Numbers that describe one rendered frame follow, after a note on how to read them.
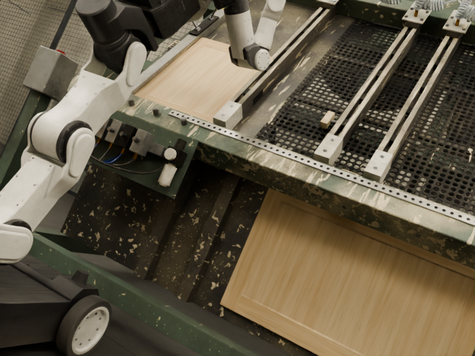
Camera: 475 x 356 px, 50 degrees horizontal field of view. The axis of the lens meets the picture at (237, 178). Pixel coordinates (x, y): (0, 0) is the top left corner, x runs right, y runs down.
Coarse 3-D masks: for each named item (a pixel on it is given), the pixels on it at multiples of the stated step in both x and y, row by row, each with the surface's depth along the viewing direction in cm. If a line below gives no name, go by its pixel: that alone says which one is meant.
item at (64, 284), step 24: (24, 264) 167; (0, 288) 142; (24, 288) 151; (48, 288) 160; (72, 288) 160; (96, 288) 167; (0, 312) 133; (24, 312) 140; (48, 312) 149; (0, 336) 135; (24, 336) 144; (48, 336) 153
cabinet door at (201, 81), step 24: (192, 48) 249; (216, 48) 248; (168, 72) 236; (192, 72) 235; (216, 72) 234; (240, 72) 233; (144, 96) 224; (168, 96) 223; (192, 96) 222; (216, 96) 221
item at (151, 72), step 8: (224, 16) 268; (216, 24) 264; (208, 32) 259; (184, 40) 250; (192, 40) 250; (176, 48) 246; (184, 48) 246; (168, 56) 241; (176, 56) 243; (160, 64) 237; (168, 64) 240; (144, 72) 233; (152, 72) 232; (144, 80) 228; (136, 88) 225
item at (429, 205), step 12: (192, 120) 204; (216, 132) 199; (228, 132) 198; (252, 144) 192; (264, 144) 192; (288, 156) 187; (300, 156) 187; (324, 168) 182; (348, 180) 178; (360, 180) 177; (384, 192) 172; (396, 192) 172; (420, 204) 168; (432, 204) 167; (456, 216) 163; (468, 216) 163
